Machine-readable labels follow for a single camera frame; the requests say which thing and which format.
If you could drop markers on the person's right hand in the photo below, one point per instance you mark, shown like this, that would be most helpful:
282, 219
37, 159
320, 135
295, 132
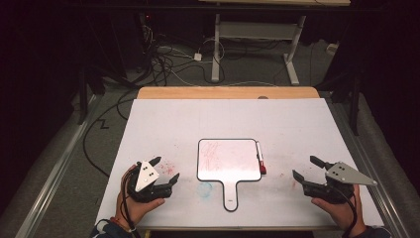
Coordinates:
343, 211

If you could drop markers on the white marker with red cap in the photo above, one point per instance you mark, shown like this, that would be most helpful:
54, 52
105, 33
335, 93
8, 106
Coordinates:
260, 155

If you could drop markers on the wooden table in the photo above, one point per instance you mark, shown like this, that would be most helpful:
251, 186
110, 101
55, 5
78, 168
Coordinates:
224, 92

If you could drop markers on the person's left hand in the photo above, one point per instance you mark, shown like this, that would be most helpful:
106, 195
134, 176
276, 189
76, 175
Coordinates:
133, 210

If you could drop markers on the white power adapter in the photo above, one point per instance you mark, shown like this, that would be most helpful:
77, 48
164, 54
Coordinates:
197, 57

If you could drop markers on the grey metal floor rail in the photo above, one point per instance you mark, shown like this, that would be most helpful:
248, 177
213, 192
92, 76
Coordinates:
56, 175
373, 172

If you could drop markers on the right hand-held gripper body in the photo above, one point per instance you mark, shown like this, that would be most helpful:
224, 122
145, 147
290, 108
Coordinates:
343, 173

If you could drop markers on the white metal desk frame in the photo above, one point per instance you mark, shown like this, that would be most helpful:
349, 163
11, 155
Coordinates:
254, 30

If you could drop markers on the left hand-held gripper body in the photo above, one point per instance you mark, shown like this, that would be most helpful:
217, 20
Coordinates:
145, 177

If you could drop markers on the black metal stand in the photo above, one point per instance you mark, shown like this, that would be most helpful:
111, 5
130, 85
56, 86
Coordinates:
82, 99
355, 105

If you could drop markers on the large white table sheet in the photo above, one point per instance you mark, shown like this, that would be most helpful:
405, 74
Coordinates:
264, 122

